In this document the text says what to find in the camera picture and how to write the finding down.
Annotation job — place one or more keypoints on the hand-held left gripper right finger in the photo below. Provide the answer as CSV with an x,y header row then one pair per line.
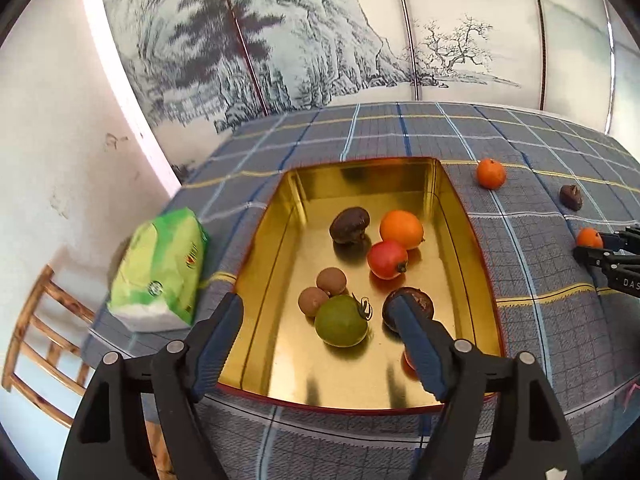
x,y
420,347

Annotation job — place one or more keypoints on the green tomato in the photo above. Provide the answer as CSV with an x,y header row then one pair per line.
x,y
340,327

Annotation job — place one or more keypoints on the orange tangerine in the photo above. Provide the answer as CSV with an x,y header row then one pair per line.
x,y
401,229
491,173
589,237

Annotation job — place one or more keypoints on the landscape painted folding screen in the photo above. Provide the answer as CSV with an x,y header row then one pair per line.
x,y
300,35

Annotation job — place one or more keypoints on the green tissue pack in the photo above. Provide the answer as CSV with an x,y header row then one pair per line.
x,y
155,270

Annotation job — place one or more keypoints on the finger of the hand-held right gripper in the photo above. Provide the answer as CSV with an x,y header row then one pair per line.
x,y
622,237
595,256

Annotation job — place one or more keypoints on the brown longan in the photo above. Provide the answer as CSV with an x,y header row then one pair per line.
x,y
331,281
312,302

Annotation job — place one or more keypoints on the grey plaid tablecloth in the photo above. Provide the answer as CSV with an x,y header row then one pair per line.
x,y
525,270

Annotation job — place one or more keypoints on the wooden chair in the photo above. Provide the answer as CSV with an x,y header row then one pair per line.
x,y
37,300

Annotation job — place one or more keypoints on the small red tomato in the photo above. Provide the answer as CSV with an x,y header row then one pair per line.
x,y
409,363

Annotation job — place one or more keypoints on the red and gold tin box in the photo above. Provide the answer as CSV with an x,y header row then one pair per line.
x,y
300,360

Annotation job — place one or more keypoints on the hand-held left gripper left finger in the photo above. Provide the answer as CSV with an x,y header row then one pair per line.
x,y
222,340

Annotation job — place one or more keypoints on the large red tomato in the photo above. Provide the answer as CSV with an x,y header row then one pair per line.
x,y
385,260

